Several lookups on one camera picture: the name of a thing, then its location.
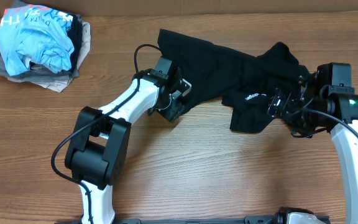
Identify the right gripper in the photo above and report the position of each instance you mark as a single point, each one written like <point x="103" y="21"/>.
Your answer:
<point x="289" y="100"/>

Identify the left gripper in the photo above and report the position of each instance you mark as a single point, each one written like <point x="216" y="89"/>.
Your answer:
<point x="174" y="110"/>

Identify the black t-shirt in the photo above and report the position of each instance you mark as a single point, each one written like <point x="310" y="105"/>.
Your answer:
<point x="244" y="82"/>

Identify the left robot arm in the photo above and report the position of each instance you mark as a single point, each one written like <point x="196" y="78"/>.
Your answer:
<point x="97" y="150"/>

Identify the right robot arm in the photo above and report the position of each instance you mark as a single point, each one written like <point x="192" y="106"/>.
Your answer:
<point x="326" y="101"/>

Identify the black garment in pile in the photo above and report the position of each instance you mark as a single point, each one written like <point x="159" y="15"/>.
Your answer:
<point x="76" y="37"/>

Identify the beige garment in pile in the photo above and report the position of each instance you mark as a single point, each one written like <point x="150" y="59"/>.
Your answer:
<point x="57" y="82"/>

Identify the light blue printed t-shirt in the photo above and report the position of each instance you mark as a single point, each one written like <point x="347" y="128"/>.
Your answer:
<point x="35" y="34"/>

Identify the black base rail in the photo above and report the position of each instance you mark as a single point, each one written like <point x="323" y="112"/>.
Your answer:
<point x="269" y="219"/>

